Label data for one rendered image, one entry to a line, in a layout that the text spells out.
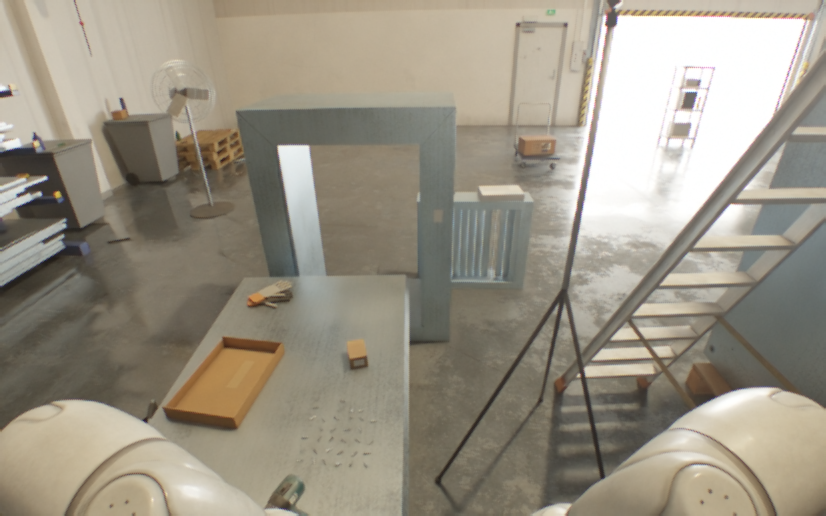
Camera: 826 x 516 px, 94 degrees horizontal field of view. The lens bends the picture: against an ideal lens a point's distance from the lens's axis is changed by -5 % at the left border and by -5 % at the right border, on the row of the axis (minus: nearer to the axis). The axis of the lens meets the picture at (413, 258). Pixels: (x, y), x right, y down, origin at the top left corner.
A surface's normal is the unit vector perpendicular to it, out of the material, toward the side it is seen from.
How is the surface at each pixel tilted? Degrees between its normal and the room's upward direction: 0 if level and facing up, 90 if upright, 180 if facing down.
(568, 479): 0
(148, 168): 94
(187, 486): 53
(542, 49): 90
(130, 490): 27
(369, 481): 0
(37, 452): 17
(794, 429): 10
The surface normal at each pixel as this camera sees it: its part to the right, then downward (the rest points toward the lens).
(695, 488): 0.03, -0.58
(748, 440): -0.15, -0.81
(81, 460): 0.07, -0.75
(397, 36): -0.05, 0.48
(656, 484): -0.77, -0.62
